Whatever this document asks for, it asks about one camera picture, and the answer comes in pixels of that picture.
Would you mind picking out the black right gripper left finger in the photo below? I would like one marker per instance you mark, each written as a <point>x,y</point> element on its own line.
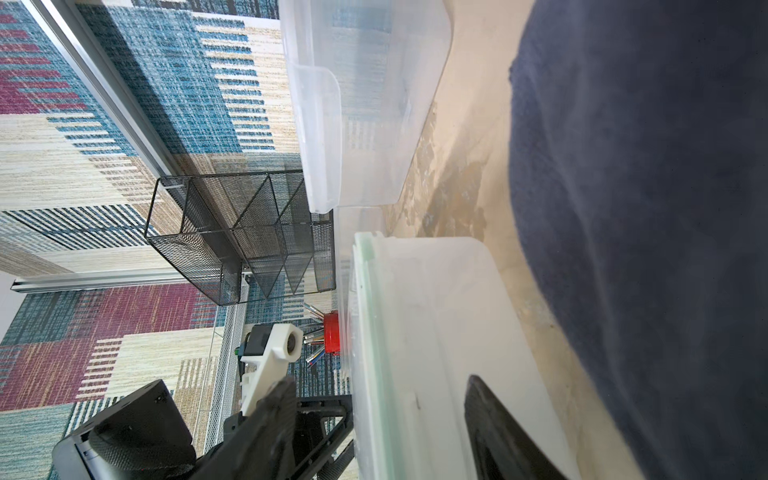
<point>262,446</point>

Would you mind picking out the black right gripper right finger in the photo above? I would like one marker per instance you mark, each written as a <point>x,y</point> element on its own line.
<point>500,447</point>

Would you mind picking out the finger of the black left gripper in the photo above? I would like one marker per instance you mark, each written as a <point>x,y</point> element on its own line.
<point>322,425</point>

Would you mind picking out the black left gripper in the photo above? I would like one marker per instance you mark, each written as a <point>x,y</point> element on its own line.
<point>142,436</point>

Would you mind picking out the green-rimmed lunch box lid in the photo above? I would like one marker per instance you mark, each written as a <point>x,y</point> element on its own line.
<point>424,314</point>

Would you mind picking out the grey cleaning cloth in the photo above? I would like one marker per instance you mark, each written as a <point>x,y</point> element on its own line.
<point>638,178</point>

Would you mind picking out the clear far lunch box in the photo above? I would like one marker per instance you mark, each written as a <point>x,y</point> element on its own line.
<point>362,78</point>

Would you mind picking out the pens in red cup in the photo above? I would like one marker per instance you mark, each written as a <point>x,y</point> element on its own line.
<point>315,337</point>

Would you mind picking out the red pencil cup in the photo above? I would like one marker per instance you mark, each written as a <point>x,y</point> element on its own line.
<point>332,338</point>

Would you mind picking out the black mesh shelf rack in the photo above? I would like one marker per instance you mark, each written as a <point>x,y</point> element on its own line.
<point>240,237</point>

